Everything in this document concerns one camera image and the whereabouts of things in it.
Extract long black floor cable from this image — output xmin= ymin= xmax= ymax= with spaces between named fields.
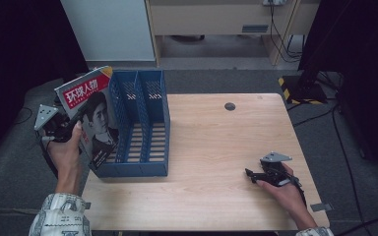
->
xmin=332 ymin=106 xmax=365 ymax=236

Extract black hanging cables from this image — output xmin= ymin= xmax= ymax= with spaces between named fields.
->
xmin=268 ymin=2 xmax=305 ymax=64

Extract blue plastic file rack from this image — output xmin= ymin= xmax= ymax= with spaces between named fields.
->
xmin=89 ymin=69 xmax=172 ymax=179

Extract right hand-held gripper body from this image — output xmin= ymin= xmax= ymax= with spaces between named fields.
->
xmin=259 ymin=150 xmax=293 ymax=188

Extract person's right hand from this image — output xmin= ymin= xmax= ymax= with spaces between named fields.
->
xmin=256 ymin=162 xmax=312 ymax=221

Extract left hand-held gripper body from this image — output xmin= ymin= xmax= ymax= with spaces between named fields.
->
xmin=33 ymin=103 xmax=77 ymax=144

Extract white cabinet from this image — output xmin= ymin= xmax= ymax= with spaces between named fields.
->
xmin=60 ymin=0 xmax=158 ymax=63

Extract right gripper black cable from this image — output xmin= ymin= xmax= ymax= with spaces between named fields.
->
xmin=289 ymin=176 xmax=308 ymax=208

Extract light wooden desk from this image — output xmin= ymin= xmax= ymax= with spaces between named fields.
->
xmin=144 ymin=0 xmax=321 ymax=67

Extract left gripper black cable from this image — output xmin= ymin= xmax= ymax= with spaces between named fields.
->
xmin=38 ymin=137 xmax=60 ymax=180

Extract black curtain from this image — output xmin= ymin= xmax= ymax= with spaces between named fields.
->
xmin=0 ymin=0 xmax=91 ymax=166
xmin=297 ymin=0 xmax=378 ymax=190

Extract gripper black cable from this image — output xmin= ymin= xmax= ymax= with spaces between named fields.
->
xmin=38 ymin=137 xmax=60 ymax=180
xmin=289 ymin=176 xmax=308 ymax=208

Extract thick black floor cable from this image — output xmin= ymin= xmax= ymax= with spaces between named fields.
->
xmin=336 ymin=215 xmax=378 ymax=236

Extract thin black floor cable loop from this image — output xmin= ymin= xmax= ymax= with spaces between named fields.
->
xmin=12 ymin=106 xmax=34 ymax=126

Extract person's left hand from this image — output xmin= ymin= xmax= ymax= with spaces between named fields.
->
xmin=46 ymin=121 xmax=84 ymax=185

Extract magazine with portrait cover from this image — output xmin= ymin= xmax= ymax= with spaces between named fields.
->
xmin=53 ymin=65 xmax=121 ymax=171

